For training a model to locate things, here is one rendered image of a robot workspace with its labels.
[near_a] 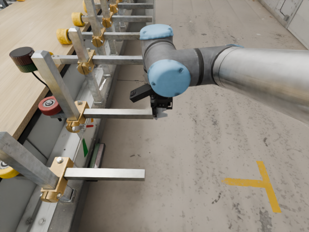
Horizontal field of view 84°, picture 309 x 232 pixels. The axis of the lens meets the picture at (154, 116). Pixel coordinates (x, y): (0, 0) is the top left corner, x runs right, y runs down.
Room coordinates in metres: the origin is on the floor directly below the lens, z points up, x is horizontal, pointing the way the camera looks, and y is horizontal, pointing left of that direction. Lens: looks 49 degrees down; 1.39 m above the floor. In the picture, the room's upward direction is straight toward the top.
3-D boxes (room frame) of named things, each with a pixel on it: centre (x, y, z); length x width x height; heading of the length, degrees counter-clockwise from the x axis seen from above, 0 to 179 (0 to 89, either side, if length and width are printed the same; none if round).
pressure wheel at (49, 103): (0.48, 0.42, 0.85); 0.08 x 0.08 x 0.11
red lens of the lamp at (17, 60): (0.44, 0.37, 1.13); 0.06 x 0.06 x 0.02
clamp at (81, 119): (0.46, 0.32, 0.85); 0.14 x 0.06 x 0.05; 179
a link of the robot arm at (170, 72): (0.36, -0.04, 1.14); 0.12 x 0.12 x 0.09; 10
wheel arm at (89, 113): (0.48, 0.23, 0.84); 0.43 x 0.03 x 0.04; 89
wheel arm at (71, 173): (0.23, 0.25, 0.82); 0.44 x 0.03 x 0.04; 89
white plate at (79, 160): (0.41, 0.29, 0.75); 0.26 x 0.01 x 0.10; 179
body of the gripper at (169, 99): (0.47, -0.02, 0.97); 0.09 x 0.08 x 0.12; 88
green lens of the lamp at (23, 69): (0.44, 0.37, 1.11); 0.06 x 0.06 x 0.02
